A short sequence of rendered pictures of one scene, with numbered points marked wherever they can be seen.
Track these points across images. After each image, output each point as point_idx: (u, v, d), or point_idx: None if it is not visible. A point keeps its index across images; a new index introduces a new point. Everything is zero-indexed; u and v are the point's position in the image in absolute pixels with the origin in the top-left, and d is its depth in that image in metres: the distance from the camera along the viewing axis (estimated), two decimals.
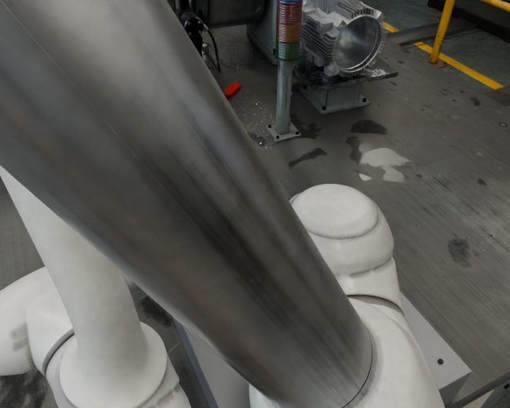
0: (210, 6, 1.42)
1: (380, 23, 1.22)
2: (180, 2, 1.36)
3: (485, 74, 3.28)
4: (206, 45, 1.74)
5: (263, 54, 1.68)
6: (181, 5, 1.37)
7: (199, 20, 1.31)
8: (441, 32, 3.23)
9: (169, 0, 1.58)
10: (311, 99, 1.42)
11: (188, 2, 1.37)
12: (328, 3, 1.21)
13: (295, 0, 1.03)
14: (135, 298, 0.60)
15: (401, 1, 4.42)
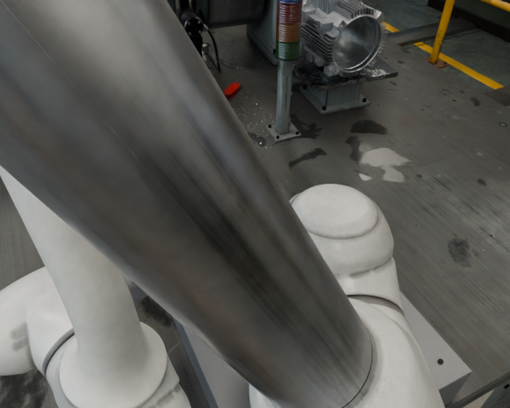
0: (210, 6, 1.42)
1: (380, 23, 1.22)
2: (180, 2, 1.36)
3: (485, 74, 3.28)
4: (206, 45, 1.74)
5: (263, 54, 1.68)
6: (181, 5, 1.37)
7: (199, 20, 1.31)
8: (441, 32, 3.23)
9: (169, 0, 1.58)
10: (311, 99, 1.42)
11: (188, 2, 1.37)
12: (328, 3, 1.21)
13: (295, 0, 1.03)
14: (135, 298, 0.60)
15: (401, 1, 4.42)
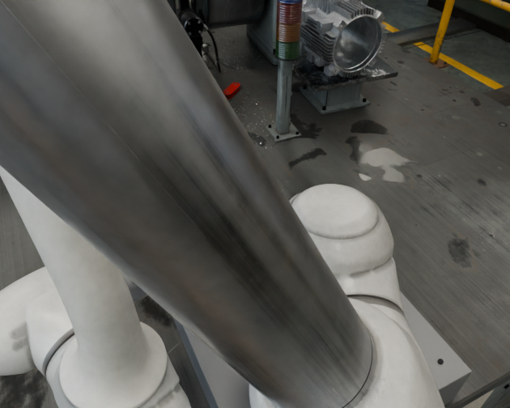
0: (210, 6, 1.42)
1: (380, 23, 1.22)
2: (180, 2, 1.36)
3: (485, 74, 3.28)
4: (206, 45, 1.74)
5: (263, 54, 1.68)
6: (181, 5, 1.37)
7: (199, 20, 1.31)
8: (441, 32, 3.23)
9: (169, 0, 1.58)
10: (311, 99, 1.42)
11: (188, 2, 1.37)
12: (328, 3, 1.21)
13: (295, 0, 1.03)
14: (135, 298, 0.60)
15: (401, 1, 4.42)
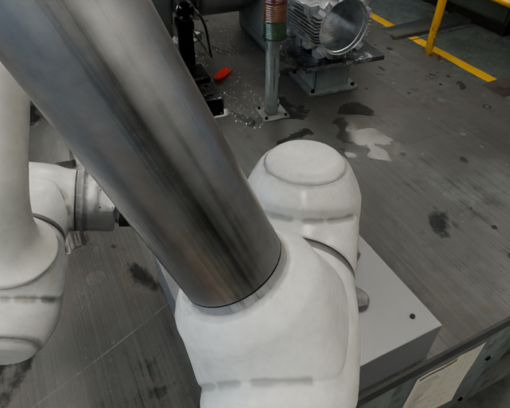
0: None
1: (365, 6, 1.25)
2: None
3: (478, 67, 3.31)
4: (198, 33, 1.77)
5: (255, 41, 1.71)
6: None
7: (190, 5, 1.34)
8: (435, 26, 3.26)
9: None
10: (300, 82, 1.46)
11: None
12: None
13: None
14: (92, 226, 0.65)
15: None
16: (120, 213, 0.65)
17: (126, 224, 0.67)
